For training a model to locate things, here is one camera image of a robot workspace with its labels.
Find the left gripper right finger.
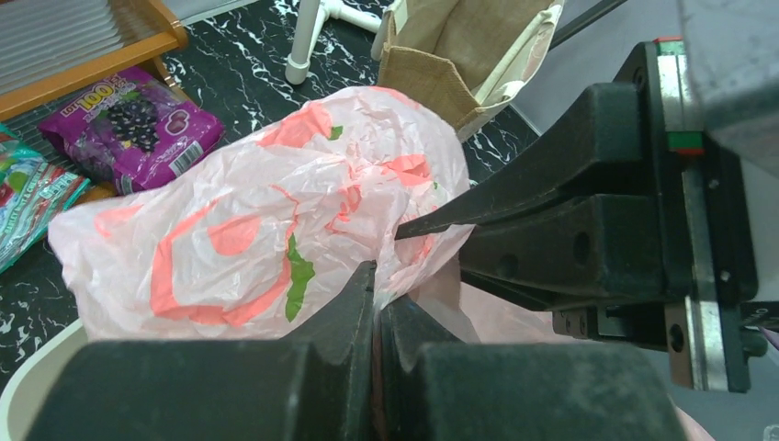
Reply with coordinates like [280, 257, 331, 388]
[379, 298, 686, 440]

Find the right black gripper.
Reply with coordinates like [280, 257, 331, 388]
[395, 40, 767, 393]

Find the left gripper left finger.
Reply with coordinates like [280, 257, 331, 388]
[28, 262, 376, 440]

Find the pink plastic grocery bag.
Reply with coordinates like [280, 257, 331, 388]
[47, 85, 580, 345]

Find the brown burlap tote bag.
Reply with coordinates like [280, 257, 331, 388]
[371, 0, 565, 141]

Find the yellow Lays chips bag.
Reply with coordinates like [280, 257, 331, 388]
[71, 182, 118, 207]

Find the white rectangular tray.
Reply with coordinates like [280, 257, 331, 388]
[1, 320, 87, 440]

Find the purple grape candy packet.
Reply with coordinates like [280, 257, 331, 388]
[39, 67, 224, 195]

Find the teal candy packet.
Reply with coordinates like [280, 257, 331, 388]
[1, 126, 90, 271]

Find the wooden shelf rack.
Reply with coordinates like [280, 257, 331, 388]
[1, 1, 188, 120]

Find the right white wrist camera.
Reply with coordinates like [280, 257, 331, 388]
[679, 1, 778, 301]

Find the white PVC pipe frame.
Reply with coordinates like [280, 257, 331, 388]
[285, 0, 381, 85]

